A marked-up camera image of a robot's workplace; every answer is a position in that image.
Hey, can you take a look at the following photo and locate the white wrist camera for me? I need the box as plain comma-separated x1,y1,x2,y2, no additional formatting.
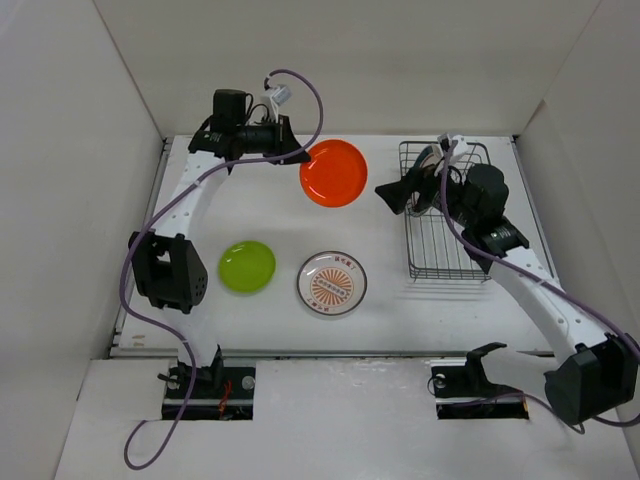
261,84,292,109
437,133,471,166

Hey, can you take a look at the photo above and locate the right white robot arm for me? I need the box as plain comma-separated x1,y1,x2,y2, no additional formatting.
375,163,639,426

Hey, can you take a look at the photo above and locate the sunburst patterned white plate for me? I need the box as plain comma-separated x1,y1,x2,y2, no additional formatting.
295,251,368,317

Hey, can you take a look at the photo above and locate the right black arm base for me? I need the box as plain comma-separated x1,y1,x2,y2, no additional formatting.
428,365,529,420

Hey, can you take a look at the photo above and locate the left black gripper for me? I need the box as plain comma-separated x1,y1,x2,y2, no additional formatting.
236,114,311,166

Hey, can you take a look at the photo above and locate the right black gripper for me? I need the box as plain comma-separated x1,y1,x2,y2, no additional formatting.
374,156,477,229

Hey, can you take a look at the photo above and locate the teal rimmed white plate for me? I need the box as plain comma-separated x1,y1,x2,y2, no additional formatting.
409,143,451,219

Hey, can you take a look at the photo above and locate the wire dish rack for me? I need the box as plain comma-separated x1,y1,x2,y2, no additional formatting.
398,140,541,285

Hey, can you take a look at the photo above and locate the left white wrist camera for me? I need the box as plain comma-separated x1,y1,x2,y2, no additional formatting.
261,84,292,109

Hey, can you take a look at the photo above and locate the green plate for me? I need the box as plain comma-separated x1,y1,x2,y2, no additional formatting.
218,240,276,294

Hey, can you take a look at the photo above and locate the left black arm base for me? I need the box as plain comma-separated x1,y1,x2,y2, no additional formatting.
158,365,256,421

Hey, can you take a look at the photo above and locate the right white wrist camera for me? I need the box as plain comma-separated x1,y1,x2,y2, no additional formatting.
437,133,471,166

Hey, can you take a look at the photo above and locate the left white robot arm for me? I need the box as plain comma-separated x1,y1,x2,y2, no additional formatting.
125,84,310,397

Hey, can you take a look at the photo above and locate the orange plate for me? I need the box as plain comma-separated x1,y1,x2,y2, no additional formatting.
299,139,368,208

